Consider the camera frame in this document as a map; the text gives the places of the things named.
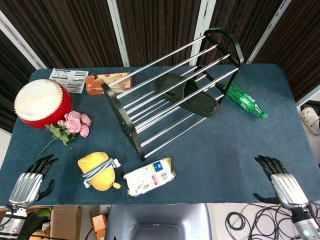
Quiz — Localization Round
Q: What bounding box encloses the black coiled cable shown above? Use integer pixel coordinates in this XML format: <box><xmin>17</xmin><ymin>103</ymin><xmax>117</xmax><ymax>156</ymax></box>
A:
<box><xmin>224</xmin><ymin>211</ymin><xmax>248</xmax><ymax>231</ymax></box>

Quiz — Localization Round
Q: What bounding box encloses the pink artificial flower bouquet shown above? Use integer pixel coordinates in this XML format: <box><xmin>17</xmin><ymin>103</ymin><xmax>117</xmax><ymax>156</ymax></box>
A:
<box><xmin>36</xmin><ymin>110</ymin><xmax>93</xmax><ymax>157</ymax></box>

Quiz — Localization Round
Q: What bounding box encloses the black metal shoe rack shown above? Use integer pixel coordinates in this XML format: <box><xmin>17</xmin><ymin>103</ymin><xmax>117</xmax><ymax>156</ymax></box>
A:
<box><xmin>101</xmin><ymin>28</ymin><xmax>245</xmax><ymax>162</ymax></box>

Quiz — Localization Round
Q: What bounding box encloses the grey robot torso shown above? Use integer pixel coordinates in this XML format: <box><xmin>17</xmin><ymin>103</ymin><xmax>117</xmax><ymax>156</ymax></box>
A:
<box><xmin>104</xmin><ymin>202</ymin><xmax>213</xmax><ymax>240</ymax></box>

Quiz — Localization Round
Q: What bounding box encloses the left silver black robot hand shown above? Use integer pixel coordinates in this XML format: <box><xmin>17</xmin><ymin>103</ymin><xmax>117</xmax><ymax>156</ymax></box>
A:
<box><xmin>8</xmin><ymin>154</ymin><xmax>60</xmax><ymax>208</ymax></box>

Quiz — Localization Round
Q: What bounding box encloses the red drum with white skin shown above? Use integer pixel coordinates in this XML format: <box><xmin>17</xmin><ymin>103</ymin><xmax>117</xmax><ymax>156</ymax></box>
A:
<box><xmin>13</xmin><ymin>79</ymin><xmax>74</xmax><ymax>130</ymax></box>

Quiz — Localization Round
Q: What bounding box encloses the black rubber slipper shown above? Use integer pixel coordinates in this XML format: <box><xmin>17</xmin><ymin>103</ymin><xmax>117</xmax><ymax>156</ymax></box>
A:
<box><xmin>154</xmin><ymin>73</ymin><xmax>220</xmax><ymax>118</ymax></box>

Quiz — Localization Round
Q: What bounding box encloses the white clog shoe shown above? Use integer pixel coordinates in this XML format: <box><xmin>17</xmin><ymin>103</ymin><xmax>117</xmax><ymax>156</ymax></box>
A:
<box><xmin>299</xmin><ymin>106</ymin><xmax>320</xmax><ymax>137</ymax></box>

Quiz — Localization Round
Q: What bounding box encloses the orange small box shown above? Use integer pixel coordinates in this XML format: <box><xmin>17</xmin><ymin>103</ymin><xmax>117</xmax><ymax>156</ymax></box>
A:
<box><xmin>91</xmin><ymin>213</ymin><xmax>108</xmax><ymax>240</ymax></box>

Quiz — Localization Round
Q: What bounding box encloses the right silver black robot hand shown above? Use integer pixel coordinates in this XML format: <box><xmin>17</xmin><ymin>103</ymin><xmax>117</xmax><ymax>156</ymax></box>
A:
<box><xmin>252</xmin><ymin>154</ymin><xmax>310</xmax><ymax>210</ymax></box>

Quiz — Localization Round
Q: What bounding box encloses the black tangled cable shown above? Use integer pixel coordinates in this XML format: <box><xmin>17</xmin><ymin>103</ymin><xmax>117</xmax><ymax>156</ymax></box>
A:
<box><xmin>246</xmin><ymin>202</ymin><xmax>302</xmax><ymax>240</ymax></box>

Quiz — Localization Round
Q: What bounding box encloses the white wet wipes pack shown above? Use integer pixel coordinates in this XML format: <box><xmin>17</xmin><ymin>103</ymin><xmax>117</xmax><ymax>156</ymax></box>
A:
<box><xmin>122</xmin><ymin>157</ymin><xmax>177</xmax><ymax>198</ymax></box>

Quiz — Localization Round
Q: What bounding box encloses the white metal frame post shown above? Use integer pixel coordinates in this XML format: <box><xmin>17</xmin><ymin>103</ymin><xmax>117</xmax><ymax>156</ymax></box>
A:
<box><xmin>246</xmin><ymin>0</ymin><xmax>291</xmax><ymax>65</ymax></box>
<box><xmin>191</xmin><ymin>0</ymin><xmax>217</xmax><ymax>67</ymax></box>
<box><xmin>0</xmin><ymin>9</ymin><xmax>48</xmax><ymax>70</ymax></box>
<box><xmin>106</xmin><ymin>0</ymin><xmax>131</xmax><ymax>67</ymax></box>

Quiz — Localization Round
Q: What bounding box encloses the blue table cloth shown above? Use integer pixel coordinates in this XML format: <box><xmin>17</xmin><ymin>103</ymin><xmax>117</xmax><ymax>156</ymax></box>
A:
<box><xmin>0</xmin><ymin>63</ymin><xmax>320</xmax><ymax>207</ymax></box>

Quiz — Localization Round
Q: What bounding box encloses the orange tissue box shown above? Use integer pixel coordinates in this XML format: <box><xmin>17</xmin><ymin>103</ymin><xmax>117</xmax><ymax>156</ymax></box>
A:
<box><xmin>85</xmin><ymin>71</ymin><xmax>134</xmax><ymax>96</ymax></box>

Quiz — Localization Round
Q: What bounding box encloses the white printed paper leaflet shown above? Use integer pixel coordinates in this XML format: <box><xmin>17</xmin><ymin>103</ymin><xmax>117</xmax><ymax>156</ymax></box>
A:
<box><xmin>48</xmin><ymin>68</ymin><xmax>90</xmax><ymax>94</ymax></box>

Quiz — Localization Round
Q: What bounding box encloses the brown cardboard box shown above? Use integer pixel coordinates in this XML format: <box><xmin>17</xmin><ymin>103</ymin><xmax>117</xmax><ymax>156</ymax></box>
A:
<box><xmin>49</xmin><ymin>205</ymin><xmax>83</xmax><ymax>240</ymax></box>

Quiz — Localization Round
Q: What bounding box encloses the green plastic bottle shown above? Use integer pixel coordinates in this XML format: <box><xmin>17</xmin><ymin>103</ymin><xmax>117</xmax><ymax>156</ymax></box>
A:
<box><xmin>222</xmin><ymin>82</ymin><xmax>268</xmax><ymax>120</ymax></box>

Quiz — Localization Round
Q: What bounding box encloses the yellow plush toy with scarf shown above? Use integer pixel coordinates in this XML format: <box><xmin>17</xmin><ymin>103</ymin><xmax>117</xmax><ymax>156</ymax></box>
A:
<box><xmin>77</xmin><ymin>150</ymin><xmax>123</xmax><ymax>192</ymax></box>

